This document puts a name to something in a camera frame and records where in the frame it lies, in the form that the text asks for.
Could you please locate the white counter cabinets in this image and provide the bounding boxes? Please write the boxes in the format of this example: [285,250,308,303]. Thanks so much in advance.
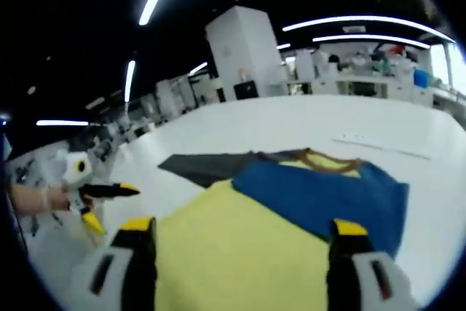
[287,70,438,105]

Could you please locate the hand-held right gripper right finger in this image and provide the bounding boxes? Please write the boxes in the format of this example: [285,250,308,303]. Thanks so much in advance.
[327,218,419,311]

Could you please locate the black bin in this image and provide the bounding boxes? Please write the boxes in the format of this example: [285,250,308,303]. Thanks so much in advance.
[234,81,260,101]

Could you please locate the person's left hand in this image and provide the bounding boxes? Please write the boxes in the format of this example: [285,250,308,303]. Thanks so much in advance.
[42,184,72,213]

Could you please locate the blue box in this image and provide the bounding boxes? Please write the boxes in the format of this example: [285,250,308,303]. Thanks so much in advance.
[413,68,435,88]

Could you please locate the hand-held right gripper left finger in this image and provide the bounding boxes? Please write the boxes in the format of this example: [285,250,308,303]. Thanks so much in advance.
[68,216,158,311]

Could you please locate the yellow and black garment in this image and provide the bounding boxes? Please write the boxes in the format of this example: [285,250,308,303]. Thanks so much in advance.
[154,147,365,311]

